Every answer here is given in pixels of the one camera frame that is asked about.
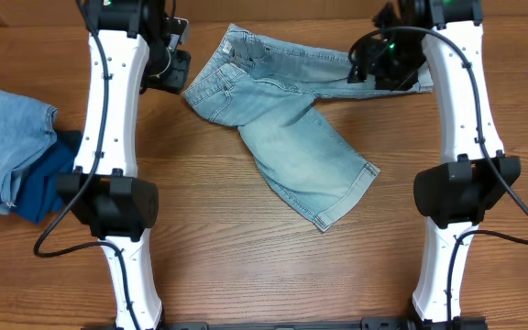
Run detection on light blue denim shorts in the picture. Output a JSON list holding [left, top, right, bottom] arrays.
[[181, 23, 435, 234]]

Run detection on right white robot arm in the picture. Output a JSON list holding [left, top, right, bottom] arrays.
[[347, 1, 521, 329]]

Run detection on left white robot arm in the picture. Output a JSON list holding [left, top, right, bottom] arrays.
[[57, 0, 191, 329]]

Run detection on folded light blue jeans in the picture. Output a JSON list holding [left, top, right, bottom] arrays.
[[0, 90, 58, 215]]

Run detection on folded dark blue garment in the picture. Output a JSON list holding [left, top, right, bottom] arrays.
[[12, 130, 82, 224]]

